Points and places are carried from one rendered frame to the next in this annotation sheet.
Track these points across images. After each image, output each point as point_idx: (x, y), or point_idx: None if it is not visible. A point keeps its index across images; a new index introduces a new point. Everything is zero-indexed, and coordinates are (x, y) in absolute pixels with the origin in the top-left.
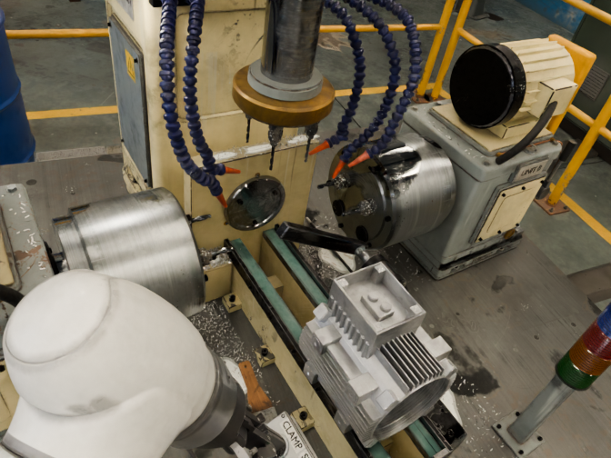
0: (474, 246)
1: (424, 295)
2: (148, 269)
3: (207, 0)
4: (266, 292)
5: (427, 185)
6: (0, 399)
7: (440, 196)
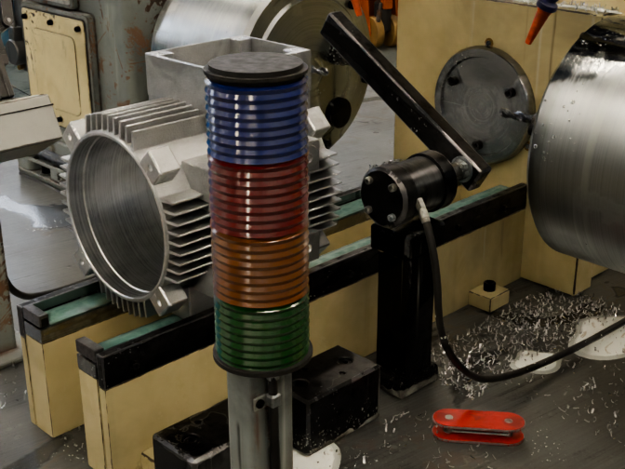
0: None
1: (621, 460)
2: (207, 9)
3: None
4: (360, 201)
5: None
6: (75, 76)
7: None
